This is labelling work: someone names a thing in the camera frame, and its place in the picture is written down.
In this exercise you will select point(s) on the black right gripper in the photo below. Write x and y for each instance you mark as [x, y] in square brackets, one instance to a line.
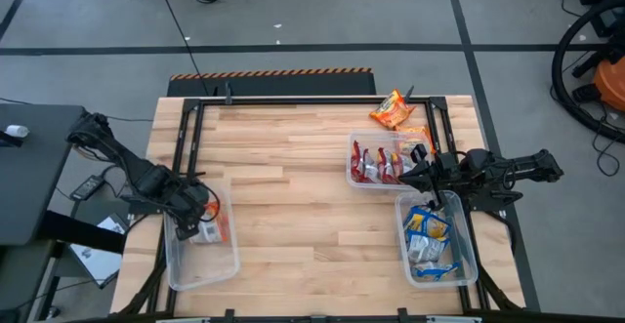
[446, 172]

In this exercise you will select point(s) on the orange shop vacuum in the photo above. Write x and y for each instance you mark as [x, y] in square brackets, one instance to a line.
[556, 71]
[612, 84]

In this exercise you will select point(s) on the small dark device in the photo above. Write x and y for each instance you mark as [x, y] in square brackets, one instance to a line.
[7, 140]

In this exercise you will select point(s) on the black metal table frame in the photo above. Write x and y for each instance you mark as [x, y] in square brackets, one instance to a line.
[342, 101]

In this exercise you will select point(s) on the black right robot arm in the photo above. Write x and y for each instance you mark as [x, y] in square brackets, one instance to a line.
[517, 167]

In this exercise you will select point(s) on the black desk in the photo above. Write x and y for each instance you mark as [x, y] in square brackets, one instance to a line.
[29, 191]

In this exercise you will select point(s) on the clear plastic bin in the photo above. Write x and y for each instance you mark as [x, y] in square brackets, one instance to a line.
[205, 269]
[464, 245]

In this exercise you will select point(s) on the clear bin with paper label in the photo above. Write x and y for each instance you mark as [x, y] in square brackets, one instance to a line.
[356, 137]

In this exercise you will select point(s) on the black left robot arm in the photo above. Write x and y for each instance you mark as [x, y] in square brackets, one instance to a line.
[132, 164]

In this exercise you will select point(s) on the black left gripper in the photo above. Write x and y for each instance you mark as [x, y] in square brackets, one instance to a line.
[188, 206]

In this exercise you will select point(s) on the black power adapter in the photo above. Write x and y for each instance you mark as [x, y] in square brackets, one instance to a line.
[88, 187]

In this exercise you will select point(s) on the black hazard-striped floor mat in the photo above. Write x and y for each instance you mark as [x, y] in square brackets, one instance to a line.
[273, 85]

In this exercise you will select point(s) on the black desk base beam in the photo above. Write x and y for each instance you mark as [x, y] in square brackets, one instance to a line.
[83, 232]

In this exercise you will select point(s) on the white paper booklet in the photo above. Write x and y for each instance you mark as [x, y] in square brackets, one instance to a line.
[97, 264]

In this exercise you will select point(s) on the small white bottle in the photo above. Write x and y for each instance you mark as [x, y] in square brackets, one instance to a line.
[17, 131]

